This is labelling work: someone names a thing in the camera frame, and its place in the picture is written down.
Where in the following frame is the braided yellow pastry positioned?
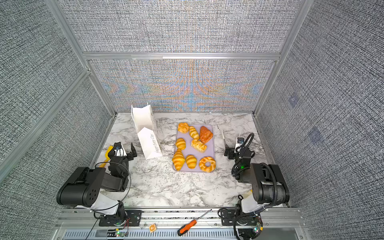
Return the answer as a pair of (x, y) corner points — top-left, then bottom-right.
(191, 139), (207, 153)

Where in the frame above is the white printed paper bag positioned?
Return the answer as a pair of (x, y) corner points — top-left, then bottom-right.
(131, 104), (163, 160)

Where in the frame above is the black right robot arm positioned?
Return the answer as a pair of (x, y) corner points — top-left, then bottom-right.
(224, 146), (290, 216)

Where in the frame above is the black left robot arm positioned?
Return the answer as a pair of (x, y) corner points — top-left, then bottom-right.
(57, 142), (137, 221)

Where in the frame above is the yellow plastic tool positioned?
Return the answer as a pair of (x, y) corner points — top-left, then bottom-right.
(97, 146), (114, 168)

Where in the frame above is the dark orange triangular pastry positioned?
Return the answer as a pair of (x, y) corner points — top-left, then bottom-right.
(200, 126), (213, 144)

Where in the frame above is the lilac plastic tray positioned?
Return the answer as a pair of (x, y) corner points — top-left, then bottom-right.
(173, 124), (215, 173)

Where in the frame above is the small striped croissant upper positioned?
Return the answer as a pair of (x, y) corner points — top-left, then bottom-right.
(189, 126), (200, 140)

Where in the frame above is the striped croissant lower middle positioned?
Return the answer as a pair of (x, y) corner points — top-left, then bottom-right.
(186, 155), (197, 169)

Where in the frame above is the long striped croissant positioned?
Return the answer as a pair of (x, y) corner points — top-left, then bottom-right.
(172, 149), (186, 171)

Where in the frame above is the small round striped roll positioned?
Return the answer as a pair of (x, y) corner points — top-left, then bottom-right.
(175, 138), (187, 150)

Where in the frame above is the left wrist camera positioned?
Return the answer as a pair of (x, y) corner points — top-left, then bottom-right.
(114, 142), (125, 157)

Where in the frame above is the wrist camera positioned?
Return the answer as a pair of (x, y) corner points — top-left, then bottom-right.
(114, 142), (125, 157)
(235, 137), (245, 148)

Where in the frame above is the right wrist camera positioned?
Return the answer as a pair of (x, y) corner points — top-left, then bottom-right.
(235, 137), (245, 148)

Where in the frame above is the ring shaped bread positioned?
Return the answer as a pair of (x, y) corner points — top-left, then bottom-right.
(199, 157), (216, 173)

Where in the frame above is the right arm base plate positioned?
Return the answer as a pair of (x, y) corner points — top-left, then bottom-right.
(218, 208), (263, 227)

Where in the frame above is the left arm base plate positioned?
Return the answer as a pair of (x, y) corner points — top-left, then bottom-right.
(99, 210), (143, 228)

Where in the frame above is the aluminium front rail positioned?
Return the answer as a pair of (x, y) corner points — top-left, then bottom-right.
(50, 207), (311, 240)

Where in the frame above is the orange handled screwdriver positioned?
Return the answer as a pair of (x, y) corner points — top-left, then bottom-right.
(177, 209), (212, 237)

